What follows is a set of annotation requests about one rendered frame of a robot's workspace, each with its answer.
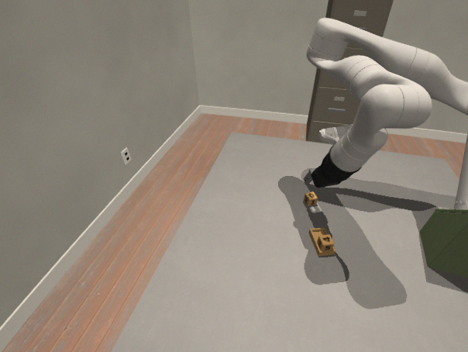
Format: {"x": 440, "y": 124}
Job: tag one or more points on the small wooden tray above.
{"x": 314, "y": 234}

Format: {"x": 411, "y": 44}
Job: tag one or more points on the wooden number cube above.
{"x": 325, "y": 242}
{"x": 310, "y": 198}

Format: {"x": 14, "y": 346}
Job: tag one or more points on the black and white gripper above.
{"x": 337, "y": 165}

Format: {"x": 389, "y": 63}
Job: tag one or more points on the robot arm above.
{"x": 389, "y": 99}

